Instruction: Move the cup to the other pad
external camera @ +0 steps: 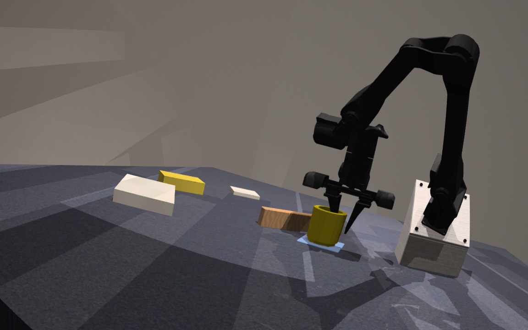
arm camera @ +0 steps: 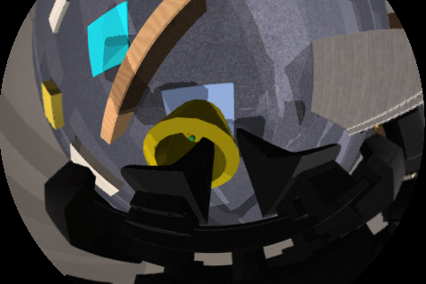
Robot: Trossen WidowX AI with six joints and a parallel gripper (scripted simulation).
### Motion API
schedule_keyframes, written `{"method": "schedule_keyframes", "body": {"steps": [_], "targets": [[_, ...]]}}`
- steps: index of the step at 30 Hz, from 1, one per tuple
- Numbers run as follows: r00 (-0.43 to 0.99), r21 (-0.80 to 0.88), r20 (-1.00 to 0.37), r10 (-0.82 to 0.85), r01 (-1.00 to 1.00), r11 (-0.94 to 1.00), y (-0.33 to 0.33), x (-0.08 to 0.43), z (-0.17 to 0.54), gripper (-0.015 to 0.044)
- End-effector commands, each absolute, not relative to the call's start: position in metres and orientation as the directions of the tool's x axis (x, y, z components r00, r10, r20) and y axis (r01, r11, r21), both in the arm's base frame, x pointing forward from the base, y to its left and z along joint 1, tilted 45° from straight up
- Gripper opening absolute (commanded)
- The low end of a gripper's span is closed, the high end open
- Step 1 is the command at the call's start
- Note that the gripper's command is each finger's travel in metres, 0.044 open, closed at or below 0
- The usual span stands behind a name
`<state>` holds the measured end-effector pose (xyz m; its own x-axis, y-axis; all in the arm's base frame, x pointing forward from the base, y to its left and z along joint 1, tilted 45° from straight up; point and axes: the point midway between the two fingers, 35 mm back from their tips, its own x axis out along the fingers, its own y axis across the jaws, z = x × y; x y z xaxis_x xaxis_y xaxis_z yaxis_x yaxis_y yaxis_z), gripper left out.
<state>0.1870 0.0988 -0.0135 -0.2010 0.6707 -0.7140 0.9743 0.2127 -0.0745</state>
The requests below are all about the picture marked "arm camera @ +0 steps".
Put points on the yellow cup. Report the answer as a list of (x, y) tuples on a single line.
[(168, 141)]

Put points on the yellow rectangular block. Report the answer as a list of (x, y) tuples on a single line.
[(52, 103)]

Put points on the brown wooden plank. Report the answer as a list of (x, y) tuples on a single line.
[(157, 37)]

